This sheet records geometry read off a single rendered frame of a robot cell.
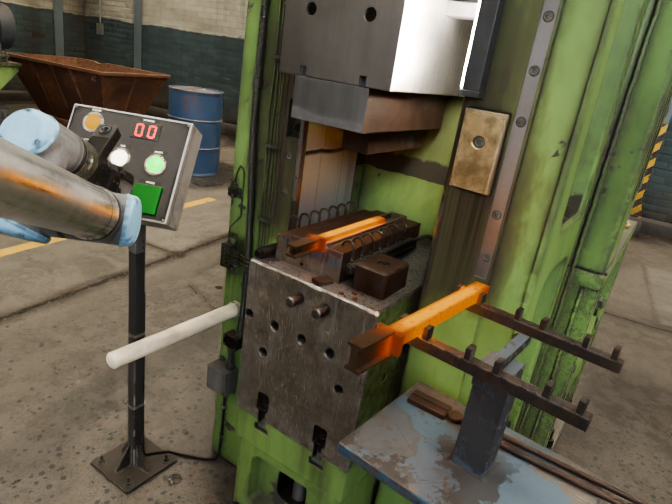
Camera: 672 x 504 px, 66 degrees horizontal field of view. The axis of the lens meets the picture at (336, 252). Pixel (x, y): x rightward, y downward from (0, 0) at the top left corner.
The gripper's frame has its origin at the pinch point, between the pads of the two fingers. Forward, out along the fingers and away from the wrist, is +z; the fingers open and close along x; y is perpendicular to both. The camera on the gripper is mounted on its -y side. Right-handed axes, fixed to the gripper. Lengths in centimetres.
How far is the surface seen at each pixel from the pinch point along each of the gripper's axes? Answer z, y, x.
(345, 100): -9, -25, 48
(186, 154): 12.4, -13.0, 6.2
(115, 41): 677, -383, -479
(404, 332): -33, 22, 68
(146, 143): 11.4, -13.7, -4.8
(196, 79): 650, -326, -306
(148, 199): 10.4, 1.0, 0.4
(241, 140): 26.4, -24.2, 14.8
